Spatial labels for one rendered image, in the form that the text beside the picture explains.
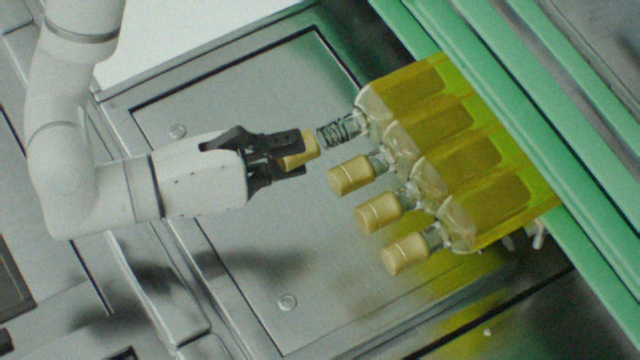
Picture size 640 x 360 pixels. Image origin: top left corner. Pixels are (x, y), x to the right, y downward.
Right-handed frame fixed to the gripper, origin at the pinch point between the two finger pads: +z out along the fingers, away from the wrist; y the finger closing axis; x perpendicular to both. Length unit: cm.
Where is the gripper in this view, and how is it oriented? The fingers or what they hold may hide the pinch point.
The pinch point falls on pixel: (286, 154)
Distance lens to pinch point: 151.9
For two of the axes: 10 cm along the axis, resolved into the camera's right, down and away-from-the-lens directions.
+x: -2.7, -7.9, 5.5
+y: -0.1, -5.6, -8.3
